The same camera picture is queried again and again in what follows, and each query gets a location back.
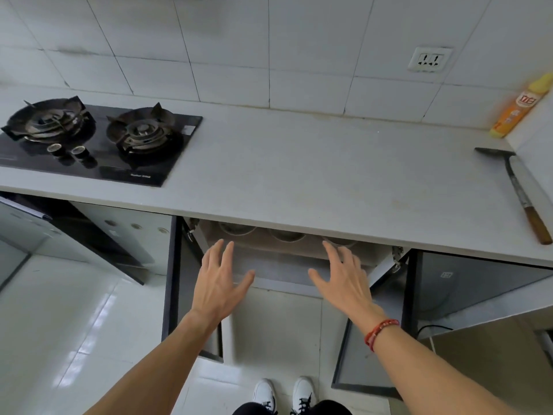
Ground orange yellow spray bottle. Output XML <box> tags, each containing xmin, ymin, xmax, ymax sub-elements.
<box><xmin>488</xmin><ymin>73</ymin><xmax>553</xmax><ymax>139</ymax></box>

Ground grey kitchen cabinet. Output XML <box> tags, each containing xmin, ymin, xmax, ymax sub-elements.
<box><xmin>0</xmin><ymin>192</ymin><xmax>553</xmax><ymax>392</ymax></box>

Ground white wall socket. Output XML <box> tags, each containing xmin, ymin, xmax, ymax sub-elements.
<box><xmin>408</xmin><ymin>46</ymin><xmax>453</xmax><ymax>73</ymax></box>

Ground red string bracelet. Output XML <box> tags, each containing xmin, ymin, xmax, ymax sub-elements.
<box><xmin>364</xmin><ymin>318</ymin><xmax>400</xmax><ymax>353</ymax></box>

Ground blue pink flower plate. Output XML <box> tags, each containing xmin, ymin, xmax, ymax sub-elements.
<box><xmin>268</xmin><ymin>228</ymin><xmax>306</xmax><ymax>243</ymax></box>

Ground person's right hand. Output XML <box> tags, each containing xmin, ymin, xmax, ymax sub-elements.
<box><xmin>307</xmin><ymin>240</ymin><xmax>386</xmax><ymax>333</ymax></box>

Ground black power cable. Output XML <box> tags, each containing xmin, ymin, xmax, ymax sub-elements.
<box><xmin>416</xmin><ymin>325</ymin><xmax>454</xmax><ymax>340</ymax></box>

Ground black glass gas stove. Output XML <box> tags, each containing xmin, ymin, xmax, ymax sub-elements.
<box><xmin>0</xmin><ymin>95</ymin><xmax>204</xmax><ymax>188</ymax></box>

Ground white sneaker black laces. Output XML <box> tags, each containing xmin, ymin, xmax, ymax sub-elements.
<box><xmin>252</xmin><ymin>378</ymin><xmax>277</xmax><ymax>415</ymax></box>
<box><xmin>292</xmin><ymin>375</ymin><xmax>317</xmax><ymax>415</ymax></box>

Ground metal spatula wooden handle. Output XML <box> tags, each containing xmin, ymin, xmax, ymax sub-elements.
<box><xmin>474</xmin><ymin>146</ymin><xmax>553</xmax><ymax>246</ymax></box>

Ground person's right forearm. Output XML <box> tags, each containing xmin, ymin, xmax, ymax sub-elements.
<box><xmin>351</xmin><ymin>310</ymin><xmax>517</xmax><ymax>415</ymax></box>

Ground person's left hand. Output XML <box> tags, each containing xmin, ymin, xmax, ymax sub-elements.
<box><xmin>189</xmin><ymin>238</ymin><xmax>256</xmax><ymax>330</ymax></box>

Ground grey cabinet door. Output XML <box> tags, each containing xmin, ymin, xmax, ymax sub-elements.
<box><xmin>331</xmin><ymin>250</ymin><xmax>418</xmax><ymax>392</ymax></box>
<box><xmin>162</xmin><ymin>216</ymin><xmax>225</xmax><ymax>364</ymax></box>
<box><xmin>416</xmin><ymin>250</ymin><xmax>553</xmax><ymax>340</ymax></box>

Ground grey built-in appliance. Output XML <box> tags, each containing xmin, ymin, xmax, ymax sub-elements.
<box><xmin>0</xmin><ymin>192</ymin><xmax>173</xmax><ymax>286</ymax></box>

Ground white stone countertop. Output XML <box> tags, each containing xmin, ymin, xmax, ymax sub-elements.
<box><xmin>0</xmin><ymin>84</ymin><xmax>553</xmax><ymax>269</ymax></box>

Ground person's left forearm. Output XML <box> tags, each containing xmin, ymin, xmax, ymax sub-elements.
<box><xmin>84</xmin><ymin>309</ymin><xmax>222</xmax><ymax>415</ymax></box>

